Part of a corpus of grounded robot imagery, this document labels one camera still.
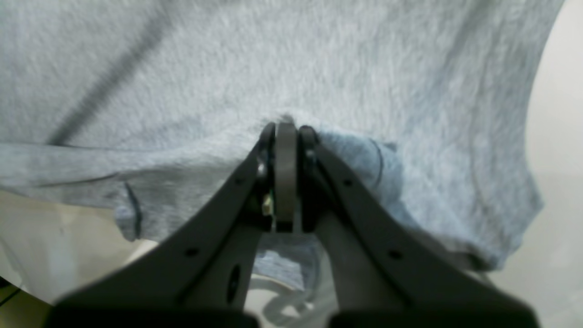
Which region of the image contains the grey T-shirt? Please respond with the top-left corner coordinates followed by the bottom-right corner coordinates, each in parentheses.
top-left (1, 0), bottom-right (563, 271)

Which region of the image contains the viewer-right right gripper left finger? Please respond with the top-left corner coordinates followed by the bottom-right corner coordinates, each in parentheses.
top-left (44, 123), bottom-right (276, 328)

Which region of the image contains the viewer-right right gripper right finger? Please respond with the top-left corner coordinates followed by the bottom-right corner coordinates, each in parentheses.
top-left (276, 124), bottom-right (539, 328)

